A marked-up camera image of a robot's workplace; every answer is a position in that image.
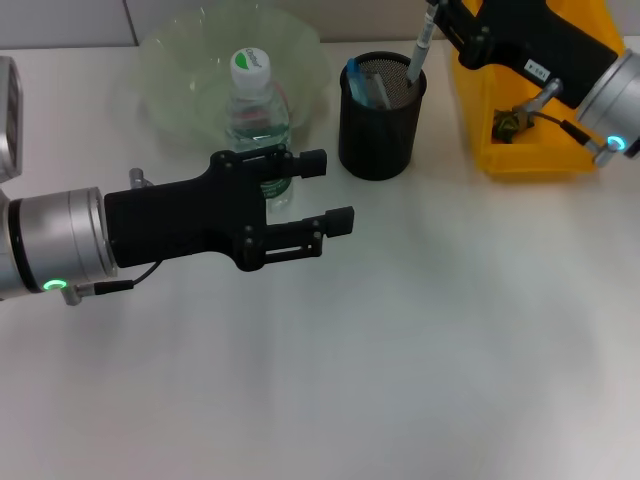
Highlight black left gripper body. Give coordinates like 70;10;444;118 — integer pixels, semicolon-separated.
103;149;269;273

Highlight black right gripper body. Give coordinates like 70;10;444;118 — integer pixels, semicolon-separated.
458;0;620;109

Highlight silver pen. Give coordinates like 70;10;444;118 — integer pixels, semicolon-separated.
405;0;440;90

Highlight clear green-label water bottle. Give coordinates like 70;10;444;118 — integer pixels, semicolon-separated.
224;45;293;213

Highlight blue scissors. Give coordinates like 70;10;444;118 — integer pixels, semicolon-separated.
345;56;372;107

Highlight green plastic wrapper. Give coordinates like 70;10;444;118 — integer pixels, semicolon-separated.
491;99;543;145

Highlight clear plastic ruler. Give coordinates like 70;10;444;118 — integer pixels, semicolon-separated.
356;71;393;110

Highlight black mesh pen holder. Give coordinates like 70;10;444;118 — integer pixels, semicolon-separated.
338;51;428;182

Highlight translucent green fruit plate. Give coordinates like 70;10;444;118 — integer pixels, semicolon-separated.
112;0;331;152

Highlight yellow plastic bin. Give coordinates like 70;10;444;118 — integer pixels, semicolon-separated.
452;0;640;176

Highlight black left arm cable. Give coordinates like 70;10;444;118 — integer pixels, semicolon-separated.
60;259;164;307

